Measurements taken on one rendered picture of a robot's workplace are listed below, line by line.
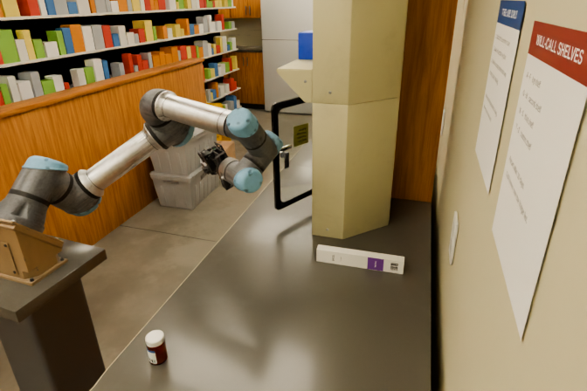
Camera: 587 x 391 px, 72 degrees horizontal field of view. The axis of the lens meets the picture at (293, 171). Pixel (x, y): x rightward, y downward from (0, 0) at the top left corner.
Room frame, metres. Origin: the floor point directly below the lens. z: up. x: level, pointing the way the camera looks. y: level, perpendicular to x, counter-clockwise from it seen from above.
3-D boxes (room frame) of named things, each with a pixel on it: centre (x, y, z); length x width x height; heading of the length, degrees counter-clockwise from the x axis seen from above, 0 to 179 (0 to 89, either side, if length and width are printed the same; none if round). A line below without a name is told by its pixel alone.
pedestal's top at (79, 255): (1.07, 0.84, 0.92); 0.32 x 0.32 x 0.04; 69
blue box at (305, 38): (1.49, -0.08, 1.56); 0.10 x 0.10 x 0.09; 72
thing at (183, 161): (3.47, 0.98, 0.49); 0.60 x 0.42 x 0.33; 162
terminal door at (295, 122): (1.42, -0.04, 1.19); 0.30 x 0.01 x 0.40; 135
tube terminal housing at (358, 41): (1.34, -0.23, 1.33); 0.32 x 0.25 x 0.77; 162
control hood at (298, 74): (1.39, -0.06, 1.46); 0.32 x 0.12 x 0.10; 162
